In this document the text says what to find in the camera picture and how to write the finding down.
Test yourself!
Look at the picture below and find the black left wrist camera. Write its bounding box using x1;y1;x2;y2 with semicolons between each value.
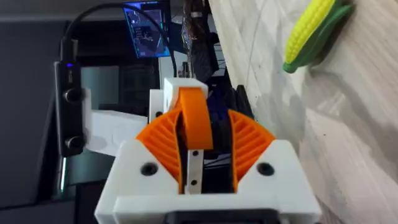
54;37;86;158

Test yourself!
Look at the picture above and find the computer monitor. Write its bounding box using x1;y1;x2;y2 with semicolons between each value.
122;1;172;59

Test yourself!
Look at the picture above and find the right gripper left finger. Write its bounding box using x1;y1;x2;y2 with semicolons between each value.
95;108;185;224

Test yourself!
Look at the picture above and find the black camera cable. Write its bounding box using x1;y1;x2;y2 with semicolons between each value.
61;2;178;78

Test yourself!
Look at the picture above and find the yellow green toy corn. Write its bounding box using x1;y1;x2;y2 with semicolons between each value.
282;0;354;75

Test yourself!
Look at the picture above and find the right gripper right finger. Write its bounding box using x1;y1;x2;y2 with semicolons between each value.
228;108;315;203

